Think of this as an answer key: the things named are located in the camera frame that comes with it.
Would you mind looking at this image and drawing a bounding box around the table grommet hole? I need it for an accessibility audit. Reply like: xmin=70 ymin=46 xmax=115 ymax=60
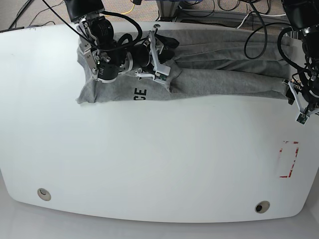
xmin=255 ymin=201 xmax=270 ymax=214
xmin=37 ymin=188 xmax=51 ymax=201

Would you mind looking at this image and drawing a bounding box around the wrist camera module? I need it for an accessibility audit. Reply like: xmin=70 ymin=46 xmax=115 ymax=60
xmin=296 ymin=113 xmax=309 ymax=125
xmin=154 ymin=73 xmax=167 ymax=84

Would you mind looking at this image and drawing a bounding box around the yellow cable on floor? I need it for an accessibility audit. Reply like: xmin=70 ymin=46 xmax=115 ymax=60
xmin=121 ymin=0 xmax=142 ymax=15

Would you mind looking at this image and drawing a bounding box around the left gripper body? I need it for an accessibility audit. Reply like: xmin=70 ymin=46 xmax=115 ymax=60
xmin=283 ymin=80 xmax=319 ymax=117

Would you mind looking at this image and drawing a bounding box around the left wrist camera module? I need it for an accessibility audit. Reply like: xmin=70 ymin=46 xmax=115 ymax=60
xmin=296 ymin=113 xmax=309 ymax=125

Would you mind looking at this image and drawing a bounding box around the left table grommet hole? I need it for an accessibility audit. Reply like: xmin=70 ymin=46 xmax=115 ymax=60
xmin=37 ymin=188 xmax=51 ymax=201

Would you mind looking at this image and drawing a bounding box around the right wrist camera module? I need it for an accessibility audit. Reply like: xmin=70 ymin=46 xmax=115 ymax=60
xmin=154 ymin=73 xmax=167 ymax=84

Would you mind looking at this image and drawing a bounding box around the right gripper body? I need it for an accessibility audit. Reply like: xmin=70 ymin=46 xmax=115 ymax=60
xmin=133 ymin=24 xmax=171 ymax=81

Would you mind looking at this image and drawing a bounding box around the white cable on floor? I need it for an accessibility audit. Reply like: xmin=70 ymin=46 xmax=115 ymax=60
xmin=236 ymin=10 xmax=287 ymax=29

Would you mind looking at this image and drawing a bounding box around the grey t-shirt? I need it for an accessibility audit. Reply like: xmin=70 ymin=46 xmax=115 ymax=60
xmin=77 ymin=29 xmax=290 ymax=104

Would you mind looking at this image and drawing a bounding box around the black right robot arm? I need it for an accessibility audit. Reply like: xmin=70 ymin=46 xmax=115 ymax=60
xmin=65 ymin=0 xmax=179 ymax=84

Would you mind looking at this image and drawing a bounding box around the red tape rectangle marking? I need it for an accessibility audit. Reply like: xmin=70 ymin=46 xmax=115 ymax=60
xmin=276 ymin=141 xmax=300 ymax=178

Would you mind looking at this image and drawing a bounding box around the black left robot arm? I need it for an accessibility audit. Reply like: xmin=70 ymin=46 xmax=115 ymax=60
xmin=244 ymin=0 xmax=319 ymax=125

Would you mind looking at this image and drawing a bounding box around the right table grommet hole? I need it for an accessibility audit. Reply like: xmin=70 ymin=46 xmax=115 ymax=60
xmin=255 ymin=201 xmax=270 ymax=214

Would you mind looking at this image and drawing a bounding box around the aluminium frame structure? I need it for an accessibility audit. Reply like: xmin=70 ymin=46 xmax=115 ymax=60
xmin=156 ymin=0 xmax=287 ymax=28

